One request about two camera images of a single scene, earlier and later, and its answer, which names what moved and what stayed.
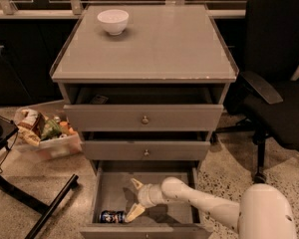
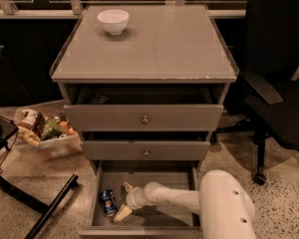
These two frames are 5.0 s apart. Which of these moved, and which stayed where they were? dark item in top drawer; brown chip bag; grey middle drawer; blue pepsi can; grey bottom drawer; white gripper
Moved: white gripper; blue pepsi can
Stayed: grey bottom drawer; grey middle drawer; brown chip bag; dark item in top drawer
